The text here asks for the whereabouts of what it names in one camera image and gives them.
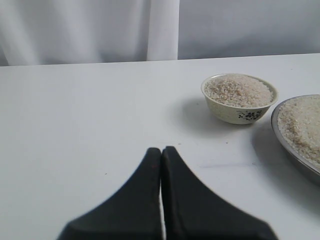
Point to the rice in metal tray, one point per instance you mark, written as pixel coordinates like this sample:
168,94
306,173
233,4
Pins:
299,123

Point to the white rice grains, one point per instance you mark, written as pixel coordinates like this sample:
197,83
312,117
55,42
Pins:
239,91

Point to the round metal tray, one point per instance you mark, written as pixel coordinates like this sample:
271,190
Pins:
306,168

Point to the cream ceramic rice bowl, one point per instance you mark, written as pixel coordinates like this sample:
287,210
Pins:
238,115

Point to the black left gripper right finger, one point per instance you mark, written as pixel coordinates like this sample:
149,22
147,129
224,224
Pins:
193,212

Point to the white backdrop curtain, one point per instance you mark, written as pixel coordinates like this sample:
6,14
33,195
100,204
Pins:
45,32

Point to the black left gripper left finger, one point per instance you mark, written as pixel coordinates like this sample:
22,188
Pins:
131,213

